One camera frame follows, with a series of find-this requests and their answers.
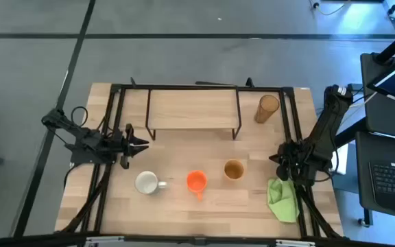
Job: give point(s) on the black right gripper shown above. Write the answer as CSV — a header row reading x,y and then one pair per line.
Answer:
x,y
295,159

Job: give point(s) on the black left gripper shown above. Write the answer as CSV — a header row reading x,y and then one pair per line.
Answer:
x,y
127,147

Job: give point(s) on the yellow-orange plastic cup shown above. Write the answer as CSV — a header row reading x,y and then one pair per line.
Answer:
x,y
234,169

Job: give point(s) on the tall amber plastic tumbler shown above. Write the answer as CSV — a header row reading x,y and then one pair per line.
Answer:
x,y
266,109

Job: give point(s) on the orange plastic mug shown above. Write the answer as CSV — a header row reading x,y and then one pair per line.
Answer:
x,y
197,182

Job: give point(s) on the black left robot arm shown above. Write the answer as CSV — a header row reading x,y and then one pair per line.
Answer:
x,y
84,140

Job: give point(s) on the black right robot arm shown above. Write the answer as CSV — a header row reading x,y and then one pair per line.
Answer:
x,y
324,130

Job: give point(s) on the green microfibre cloth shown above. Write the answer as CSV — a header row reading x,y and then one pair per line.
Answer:
x,y
281,202

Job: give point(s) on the black computer cart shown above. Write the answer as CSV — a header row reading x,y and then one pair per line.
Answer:
x,y
372,113

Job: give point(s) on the black metal table frame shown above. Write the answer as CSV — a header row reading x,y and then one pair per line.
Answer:
x,y
201,87

